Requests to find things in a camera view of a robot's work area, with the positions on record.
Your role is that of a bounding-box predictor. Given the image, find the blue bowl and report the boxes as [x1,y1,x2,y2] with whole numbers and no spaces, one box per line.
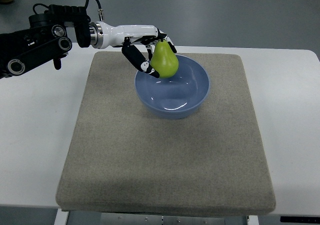
[134,55,211,120]

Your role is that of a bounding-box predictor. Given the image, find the metal table frame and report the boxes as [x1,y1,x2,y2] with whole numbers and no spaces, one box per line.
[53,207,260,225]

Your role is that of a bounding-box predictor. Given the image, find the black cable with connector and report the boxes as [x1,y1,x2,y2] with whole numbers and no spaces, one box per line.
[32,0,106,23]

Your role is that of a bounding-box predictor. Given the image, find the green pear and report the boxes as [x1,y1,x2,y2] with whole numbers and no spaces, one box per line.
[150,39,179,79]

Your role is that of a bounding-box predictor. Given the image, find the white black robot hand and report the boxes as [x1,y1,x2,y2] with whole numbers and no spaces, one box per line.
[89,21,177,78]

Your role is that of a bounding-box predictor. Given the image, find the grey felt mat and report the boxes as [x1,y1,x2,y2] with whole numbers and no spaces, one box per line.
[55,51,276,217]

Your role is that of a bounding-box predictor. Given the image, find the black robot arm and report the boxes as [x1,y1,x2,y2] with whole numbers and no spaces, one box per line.
[0,4,91,78]

